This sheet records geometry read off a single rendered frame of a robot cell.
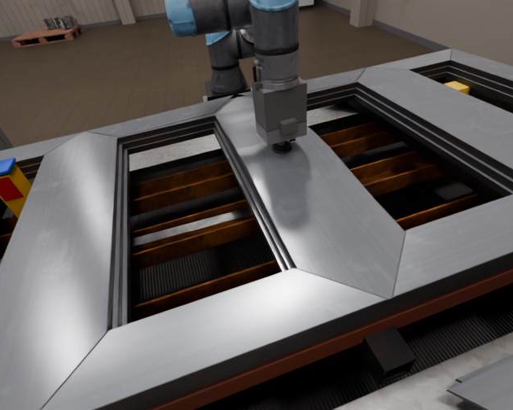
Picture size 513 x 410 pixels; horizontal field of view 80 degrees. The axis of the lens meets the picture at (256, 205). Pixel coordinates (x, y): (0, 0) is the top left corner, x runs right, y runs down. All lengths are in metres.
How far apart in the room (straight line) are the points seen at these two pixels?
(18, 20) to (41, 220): 8.83
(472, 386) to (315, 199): 0.32
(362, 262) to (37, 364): 0.44
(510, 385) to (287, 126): 0.48
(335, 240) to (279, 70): 0.29
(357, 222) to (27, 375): 0.48
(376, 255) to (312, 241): 0.09
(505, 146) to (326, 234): 0.44
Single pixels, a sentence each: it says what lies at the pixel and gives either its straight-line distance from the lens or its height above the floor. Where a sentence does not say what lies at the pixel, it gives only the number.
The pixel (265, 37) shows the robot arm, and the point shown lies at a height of 1.10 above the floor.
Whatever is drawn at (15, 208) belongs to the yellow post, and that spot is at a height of 0.78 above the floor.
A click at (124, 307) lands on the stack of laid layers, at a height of 0.83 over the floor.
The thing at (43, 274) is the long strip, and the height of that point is 0.86.
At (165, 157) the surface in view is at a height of 0.68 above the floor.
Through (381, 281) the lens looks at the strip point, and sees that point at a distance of 0.46.
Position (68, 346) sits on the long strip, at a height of 0.86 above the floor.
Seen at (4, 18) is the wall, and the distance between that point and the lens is 9.54.
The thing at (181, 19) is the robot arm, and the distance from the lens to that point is 0.64.
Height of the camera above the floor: 1.23
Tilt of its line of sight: 41 degrees down
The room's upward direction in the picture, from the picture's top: 8 degrees counter-clockwise
